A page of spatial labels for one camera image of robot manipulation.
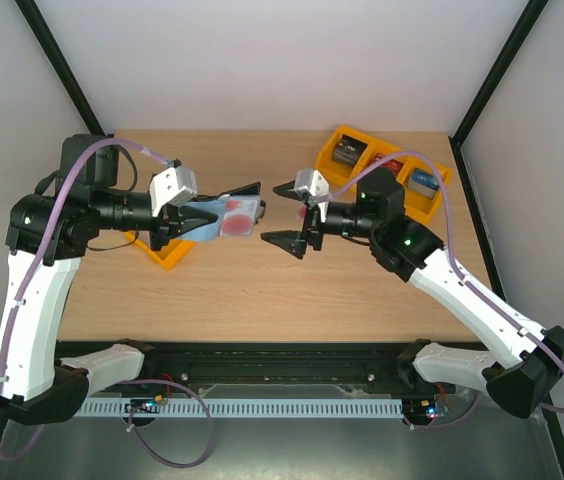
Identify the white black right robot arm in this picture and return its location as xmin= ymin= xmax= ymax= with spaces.
xmin=261 ymin=168 xmax=564 ymax=419

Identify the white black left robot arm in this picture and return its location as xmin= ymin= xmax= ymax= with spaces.
xmin=0 ymin=134 xmax=217 ymax=425

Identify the black card stack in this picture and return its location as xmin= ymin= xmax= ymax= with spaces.
xmin=332 ymin=135 xmax=367 ymax=167

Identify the red card stack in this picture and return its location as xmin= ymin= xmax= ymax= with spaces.
xmin=369 ymin=153 xmax=406 ymax=174

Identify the blue card stack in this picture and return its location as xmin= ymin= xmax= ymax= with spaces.
xmin=407 ymin=168 xmax=439 ymax=199

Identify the small yellow plastic bin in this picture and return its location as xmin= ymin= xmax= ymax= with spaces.
xmin=123 ymin=232 xmax=195 ymax=271

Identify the yellow three-compartment tray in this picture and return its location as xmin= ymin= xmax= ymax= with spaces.
xmin=314 ymin=125 xmax=443 ymax=225

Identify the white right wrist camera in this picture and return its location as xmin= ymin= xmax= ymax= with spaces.
xmin=293 ymin=168 xmax=330 ymax=206

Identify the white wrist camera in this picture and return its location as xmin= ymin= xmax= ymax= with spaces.
xmin=149 ymin=165 xmax=198 ymax=218
xmin=293 ymin=168 xmax=330 ymax=206

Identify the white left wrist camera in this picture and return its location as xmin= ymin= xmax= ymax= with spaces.
xmin=149 ymin=165 xmax=198 ymax=218

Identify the black aluminium frame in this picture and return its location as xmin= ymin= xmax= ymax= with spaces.
xmin=0 ymin=1 xmax=564 ymax=461

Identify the white slotted cable duct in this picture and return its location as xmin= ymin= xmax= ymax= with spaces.
xmin=77 ymin=397 xmax=403 ymax=419

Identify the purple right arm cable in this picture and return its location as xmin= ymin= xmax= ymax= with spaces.
xmin=306 ymin=149 xmax=564 ymax=414

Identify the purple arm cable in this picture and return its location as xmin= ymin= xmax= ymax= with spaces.
xmin=306 ymin=149 xmax=564 ymax=414
xmin=0 ymin=138 xmax=183 ymax=462

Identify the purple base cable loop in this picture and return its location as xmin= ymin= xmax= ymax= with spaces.
xmin=125 ymin=377 xmax=215 ymax=469

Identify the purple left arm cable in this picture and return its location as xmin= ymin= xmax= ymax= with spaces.
xmin=0 ymin=138 xmax=183 ymax=462

